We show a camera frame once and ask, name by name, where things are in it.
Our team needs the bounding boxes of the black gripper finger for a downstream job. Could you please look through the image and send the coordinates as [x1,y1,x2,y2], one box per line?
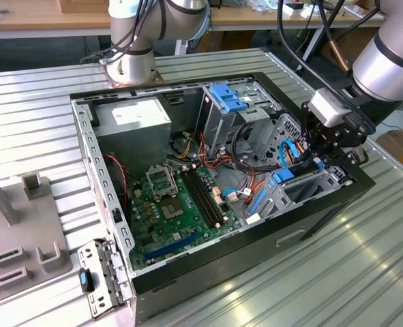
[314,146,370,172]
[301,101,325,165]

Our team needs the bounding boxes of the orange power wire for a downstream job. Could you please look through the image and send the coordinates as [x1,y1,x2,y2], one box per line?
[241,140,308,207]

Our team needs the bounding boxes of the hard disk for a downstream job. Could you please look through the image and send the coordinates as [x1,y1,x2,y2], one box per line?
[248,159,325,219]

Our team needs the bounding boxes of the metal disk bay cage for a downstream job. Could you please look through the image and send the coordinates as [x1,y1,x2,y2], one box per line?
[245,112,354,222]

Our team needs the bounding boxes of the cardboard box with white label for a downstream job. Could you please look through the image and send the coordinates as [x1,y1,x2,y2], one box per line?
[374,128,403,178]

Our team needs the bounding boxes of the white flat board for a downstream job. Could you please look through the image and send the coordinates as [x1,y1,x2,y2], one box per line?
[371,109,403,144]

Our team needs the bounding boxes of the blue plastic drive latch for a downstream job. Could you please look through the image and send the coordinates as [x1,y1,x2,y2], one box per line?
[209,82,250,112]

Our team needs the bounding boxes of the metal optical drive cage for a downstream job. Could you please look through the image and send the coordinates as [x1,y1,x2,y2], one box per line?
[197,81,284,157]

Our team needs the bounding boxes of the large plain cardboard box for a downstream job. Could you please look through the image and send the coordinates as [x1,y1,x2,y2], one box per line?
[318,27,381,74]

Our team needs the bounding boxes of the black RAM slot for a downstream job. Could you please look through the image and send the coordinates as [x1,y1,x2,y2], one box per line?
[191,168,224,223]
[196,166,228,221]
[181,170,218,229]
[186,169,221,226]

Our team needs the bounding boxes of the white box with black top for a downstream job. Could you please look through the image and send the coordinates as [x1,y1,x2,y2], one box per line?
[284,2,305,17]

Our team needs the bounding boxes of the black stand pole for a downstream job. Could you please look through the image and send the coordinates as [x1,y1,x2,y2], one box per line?
[296,0,346,72]

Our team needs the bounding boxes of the black open PC case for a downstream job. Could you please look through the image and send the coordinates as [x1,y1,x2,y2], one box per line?
[68,70,376,324]

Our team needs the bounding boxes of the metal socket cover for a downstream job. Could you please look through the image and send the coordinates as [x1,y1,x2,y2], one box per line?
[145,165,179,199]

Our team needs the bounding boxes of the CPU socket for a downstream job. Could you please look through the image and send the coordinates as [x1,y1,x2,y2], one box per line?
[156,196,187,222]

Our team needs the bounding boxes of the grey power supply unit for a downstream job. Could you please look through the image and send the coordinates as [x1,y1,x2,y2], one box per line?
[91,97,173,171]

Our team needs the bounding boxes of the blue expansion slot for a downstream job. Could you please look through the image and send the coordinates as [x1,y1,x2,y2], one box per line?
[145,231,199,260]

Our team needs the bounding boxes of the green motherboard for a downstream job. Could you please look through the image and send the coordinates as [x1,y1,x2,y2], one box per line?
[128,163,245,273]

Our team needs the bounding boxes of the black latch with blue stripe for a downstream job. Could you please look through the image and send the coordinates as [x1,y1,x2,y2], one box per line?
[79,267,96,293]

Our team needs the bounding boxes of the grey parts rack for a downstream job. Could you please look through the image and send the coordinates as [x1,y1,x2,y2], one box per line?
[0,159,73,300]

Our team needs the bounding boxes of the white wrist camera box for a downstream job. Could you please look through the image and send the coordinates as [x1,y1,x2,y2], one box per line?
[308,89,354,129]

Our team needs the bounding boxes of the blue flat data wire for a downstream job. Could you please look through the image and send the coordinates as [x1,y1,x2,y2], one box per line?
[278,138,304,168]

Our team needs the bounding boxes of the orange yellow wire bundle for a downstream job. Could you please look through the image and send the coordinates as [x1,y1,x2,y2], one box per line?
[166,131,256,171]

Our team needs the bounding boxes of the thin light blue wire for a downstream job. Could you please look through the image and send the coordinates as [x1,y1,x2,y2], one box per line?
[221,188,256,199]

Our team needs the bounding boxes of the red and black fan wire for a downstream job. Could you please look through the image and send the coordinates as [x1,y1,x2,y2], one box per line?
[104,153,131,212]

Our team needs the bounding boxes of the hinged metal slot bracket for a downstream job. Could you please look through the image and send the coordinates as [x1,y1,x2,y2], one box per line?
[77,238,136,320]

